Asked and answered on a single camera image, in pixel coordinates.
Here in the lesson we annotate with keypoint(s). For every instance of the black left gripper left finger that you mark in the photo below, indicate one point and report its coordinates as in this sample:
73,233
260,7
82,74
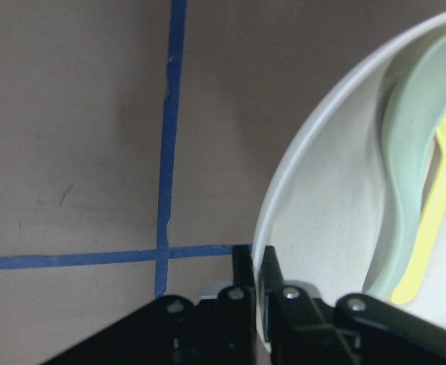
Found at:
220,328

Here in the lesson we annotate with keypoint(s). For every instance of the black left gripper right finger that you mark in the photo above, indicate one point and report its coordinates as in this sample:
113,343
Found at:
293,324

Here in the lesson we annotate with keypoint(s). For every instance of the yellow plastic fork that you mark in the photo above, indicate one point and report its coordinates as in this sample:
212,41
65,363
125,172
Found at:
430,223

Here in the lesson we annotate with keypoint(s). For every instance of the pale green plastic spoon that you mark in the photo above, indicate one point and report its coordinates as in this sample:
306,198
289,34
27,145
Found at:
415,107

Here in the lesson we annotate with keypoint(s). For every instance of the beige round plate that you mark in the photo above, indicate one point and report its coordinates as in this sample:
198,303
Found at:
329,211

